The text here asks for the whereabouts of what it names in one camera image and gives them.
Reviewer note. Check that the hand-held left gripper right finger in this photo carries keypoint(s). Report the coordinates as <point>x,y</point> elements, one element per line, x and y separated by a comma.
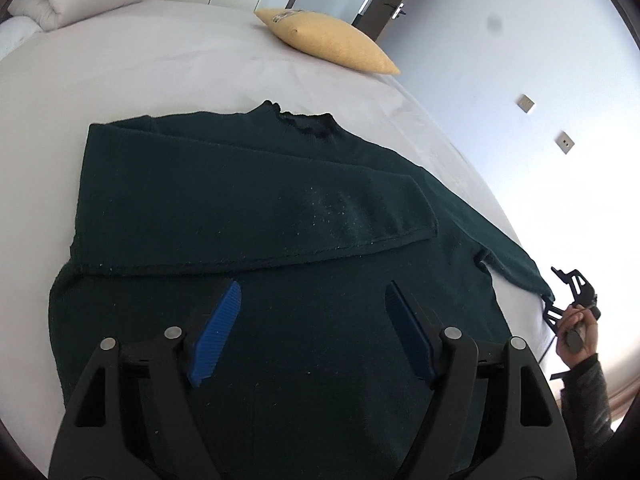
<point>407,327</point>

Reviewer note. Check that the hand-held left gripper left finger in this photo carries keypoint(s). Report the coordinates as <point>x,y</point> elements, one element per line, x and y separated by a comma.
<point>217,327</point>

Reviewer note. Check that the dark green sweater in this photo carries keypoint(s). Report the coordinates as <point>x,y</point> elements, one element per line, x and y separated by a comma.
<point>250,200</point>

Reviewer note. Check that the person's right forearm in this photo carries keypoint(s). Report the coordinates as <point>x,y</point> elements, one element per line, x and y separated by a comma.
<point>587,410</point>

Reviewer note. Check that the person's right hand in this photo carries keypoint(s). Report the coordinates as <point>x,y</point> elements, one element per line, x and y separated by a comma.
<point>589,340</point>

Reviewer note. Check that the white bed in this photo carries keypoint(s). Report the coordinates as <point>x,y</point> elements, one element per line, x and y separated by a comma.
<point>150,60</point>

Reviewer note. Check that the yellow pillow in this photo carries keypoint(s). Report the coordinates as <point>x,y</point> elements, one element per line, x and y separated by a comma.
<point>325,42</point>

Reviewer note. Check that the white pillow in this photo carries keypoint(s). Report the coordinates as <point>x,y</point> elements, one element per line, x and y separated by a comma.
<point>15,35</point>

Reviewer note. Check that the square wall socket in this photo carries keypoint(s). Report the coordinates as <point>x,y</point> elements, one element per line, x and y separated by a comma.
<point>565,141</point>
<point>525,103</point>

